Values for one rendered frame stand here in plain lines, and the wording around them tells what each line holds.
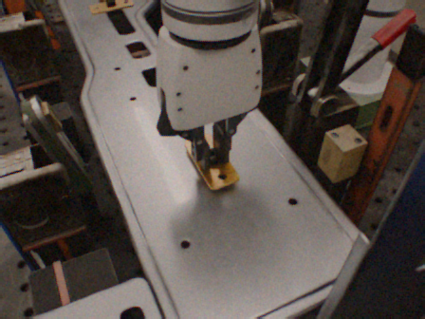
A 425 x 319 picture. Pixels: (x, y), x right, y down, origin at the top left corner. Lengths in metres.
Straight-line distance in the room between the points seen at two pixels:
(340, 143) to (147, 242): 0.23
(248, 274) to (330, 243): 0.09
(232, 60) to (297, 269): 0.21
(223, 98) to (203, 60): 0.05
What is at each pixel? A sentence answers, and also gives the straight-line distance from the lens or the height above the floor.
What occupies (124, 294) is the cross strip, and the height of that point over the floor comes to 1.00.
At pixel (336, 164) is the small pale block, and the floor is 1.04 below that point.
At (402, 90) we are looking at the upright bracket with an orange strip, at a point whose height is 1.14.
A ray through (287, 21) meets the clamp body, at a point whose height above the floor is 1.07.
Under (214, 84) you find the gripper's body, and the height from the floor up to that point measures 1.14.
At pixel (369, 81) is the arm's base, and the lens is 1.04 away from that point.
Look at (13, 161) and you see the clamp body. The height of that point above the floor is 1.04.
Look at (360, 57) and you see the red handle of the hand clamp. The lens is 0.52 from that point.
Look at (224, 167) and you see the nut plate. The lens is 0.48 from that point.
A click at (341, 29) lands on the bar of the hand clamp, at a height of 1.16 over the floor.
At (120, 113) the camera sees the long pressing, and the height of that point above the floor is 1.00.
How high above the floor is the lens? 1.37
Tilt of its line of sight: 47 degrees down
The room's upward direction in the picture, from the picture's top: straight up
